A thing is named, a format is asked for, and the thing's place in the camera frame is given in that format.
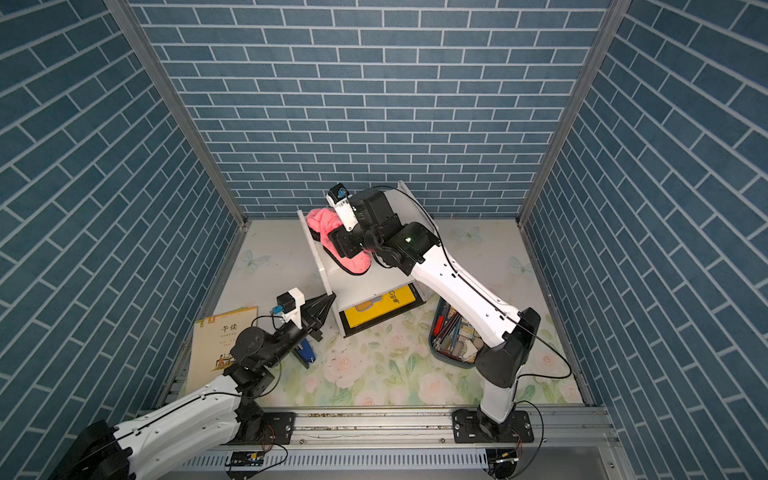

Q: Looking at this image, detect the pink and grey cloth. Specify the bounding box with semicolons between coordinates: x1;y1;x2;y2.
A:
306;208;371;276

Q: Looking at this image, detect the circuit board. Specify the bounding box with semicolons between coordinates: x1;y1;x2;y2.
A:
486;448;519;479
225;451;266;470

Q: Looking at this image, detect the white two-tier bookshelf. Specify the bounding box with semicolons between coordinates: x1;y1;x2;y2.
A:
299;183;428;336

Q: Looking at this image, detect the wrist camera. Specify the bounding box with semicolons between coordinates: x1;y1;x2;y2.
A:
271;288;305;328
326;183;358;232

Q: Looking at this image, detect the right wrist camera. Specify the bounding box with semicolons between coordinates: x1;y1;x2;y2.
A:
326;183;358;232

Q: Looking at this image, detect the teal storage basket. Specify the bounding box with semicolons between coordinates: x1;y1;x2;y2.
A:
428;298;484;369

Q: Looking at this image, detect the blue stapler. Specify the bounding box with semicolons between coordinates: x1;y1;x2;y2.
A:
292;338;316;369

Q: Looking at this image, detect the beige textbook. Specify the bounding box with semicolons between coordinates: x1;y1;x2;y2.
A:
185;307;258;393

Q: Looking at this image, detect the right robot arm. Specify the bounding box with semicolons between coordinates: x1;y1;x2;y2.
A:
326;184;540;442

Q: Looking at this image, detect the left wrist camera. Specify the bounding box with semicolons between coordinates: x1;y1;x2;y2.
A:
271;288;305;328

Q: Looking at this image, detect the yellow book under shelf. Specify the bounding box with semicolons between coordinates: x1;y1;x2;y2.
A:
339;283;425;337

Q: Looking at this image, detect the right circuit board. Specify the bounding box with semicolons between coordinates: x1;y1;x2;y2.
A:
486;448;519;479

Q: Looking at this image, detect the left circuit board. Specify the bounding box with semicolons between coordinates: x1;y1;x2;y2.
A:
225;451;266;470

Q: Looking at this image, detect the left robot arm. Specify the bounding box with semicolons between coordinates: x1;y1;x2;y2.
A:
50;289;336;479

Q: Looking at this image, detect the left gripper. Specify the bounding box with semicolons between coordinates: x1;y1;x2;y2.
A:
259;293;333;371

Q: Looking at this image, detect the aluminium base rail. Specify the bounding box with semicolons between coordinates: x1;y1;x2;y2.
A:
166;403;634;479

